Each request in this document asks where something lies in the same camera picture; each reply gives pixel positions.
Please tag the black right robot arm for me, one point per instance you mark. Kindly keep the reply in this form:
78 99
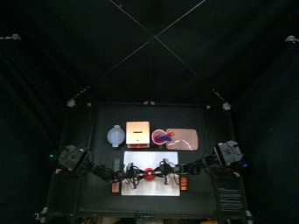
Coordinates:
218 159

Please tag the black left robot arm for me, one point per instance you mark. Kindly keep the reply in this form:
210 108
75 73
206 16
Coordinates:
83 164

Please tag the red dough piece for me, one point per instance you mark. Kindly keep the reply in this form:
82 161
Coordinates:
150 174

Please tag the wooden drawer box red sides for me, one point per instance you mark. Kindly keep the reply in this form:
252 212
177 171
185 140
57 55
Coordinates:
138 134

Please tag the white cutting mat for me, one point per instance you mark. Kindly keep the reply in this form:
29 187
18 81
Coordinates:
150 159

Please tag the dark grey rectangular block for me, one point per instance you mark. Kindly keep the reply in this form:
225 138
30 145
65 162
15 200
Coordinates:
117 164

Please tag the pale orange tag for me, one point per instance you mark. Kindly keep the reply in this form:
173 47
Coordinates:
115 187

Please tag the orange tag on right gripper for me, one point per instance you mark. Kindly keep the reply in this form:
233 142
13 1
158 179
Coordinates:
184 183

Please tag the small blue piece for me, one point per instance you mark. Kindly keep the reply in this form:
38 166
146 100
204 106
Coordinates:
161 147

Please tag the red plastic cup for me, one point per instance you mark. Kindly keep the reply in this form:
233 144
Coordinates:
157 140

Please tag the clear plastic tray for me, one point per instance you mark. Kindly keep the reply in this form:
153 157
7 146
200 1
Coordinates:
185 138

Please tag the white text label sticker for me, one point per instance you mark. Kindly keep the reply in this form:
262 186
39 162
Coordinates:
230 199

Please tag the silver frame clamp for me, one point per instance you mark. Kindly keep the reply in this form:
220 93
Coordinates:
71 102
292 38
15 37
226 106

